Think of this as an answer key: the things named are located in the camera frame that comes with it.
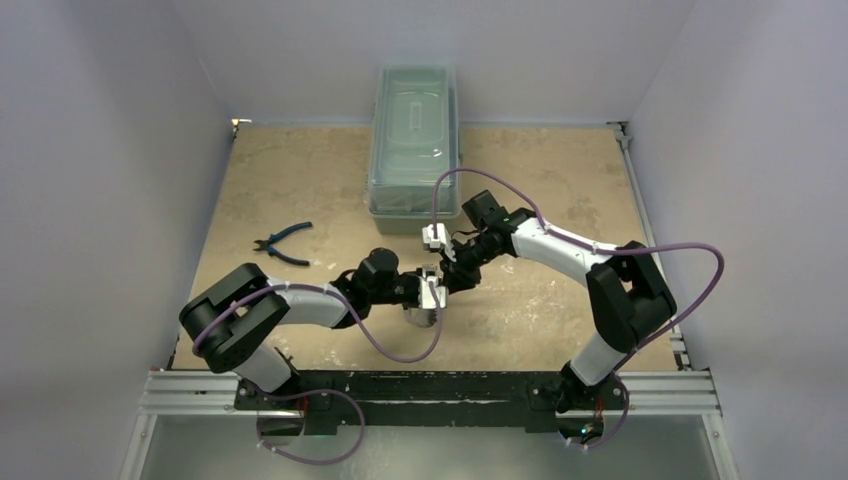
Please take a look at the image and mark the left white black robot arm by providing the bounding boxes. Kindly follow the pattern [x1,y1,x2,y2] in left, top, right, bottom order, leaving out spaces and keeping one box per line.
[178,248,449,409]

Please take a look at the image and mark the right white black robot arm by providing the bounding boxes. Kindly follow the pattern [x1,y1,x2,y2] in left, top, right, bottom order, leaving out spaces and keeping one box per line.
[422,190,677,413]

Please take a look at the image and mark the clear plastic storage box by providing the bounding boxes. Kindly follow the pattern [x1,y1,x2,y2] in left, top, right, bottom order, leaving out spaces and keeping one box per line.
[366,65,461,235]

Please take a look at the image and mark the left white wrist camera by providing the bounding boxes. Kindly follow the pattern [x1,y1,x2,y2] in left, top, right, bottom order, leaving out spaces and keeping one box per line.
[418,265,448,310]

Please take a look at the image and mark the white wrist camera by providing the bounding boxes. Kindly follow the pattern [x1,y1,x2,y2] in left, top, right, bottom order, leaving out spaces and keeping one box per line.
[421,223,456,261]
[418,265,448,310]

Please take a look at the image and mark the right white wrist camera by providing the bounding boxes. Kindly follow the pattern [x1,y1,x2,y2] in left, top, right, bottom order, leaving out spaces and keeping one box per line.
[421,223,456,261]

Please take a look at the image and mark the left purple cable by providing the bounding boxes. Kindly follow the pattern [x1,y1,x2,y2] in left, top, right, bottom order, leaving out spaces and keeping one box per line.
[190,276,445,364]

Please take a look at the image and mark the purple cable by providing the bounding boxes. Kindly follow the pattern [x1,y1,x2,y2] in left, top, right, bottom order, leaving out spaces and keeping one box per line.
[430,166,726,452]
[190,276,445,364]

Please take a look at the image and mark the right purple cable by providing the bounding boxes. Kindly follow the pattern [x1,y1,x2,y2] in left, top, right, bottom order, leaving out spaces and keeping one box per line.
[430,166,726,452]

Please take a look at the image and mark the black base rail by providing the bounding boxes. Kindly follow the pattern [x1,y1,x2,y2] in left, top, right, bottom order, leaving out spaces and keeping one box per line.
[234,370,628,441]

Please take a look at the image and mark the blue handled pliers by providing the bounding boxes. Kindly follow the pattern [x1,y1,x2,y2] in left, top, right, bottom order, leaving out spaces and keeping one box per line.
[252,221,314,268]

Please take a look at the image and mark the aluminium frame rail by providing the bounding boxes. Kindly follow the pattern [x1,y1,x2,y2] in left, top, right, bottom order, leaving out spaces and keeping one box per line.
[141,370,720,415]

